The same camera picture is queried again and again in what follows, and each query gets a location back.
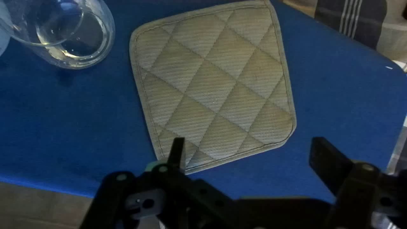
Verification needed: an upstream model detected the bed with plaid blanket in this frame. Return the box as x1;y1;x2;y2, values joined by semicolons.
282;0;407;65

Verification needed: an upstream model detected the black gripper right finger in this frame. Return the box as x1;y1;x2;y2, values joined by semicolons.
308;137;407;229

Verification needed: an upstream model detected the beige quilted pot holder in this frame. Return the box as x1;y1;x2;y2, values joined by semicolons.
128;0;297;176

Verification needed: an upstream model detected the blue ironing board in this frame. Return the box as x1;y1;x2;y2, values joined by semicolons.
0;0;407;204

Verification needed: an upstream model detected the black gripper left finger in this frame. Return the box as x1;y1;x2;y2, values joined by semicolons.
80;137;239;229

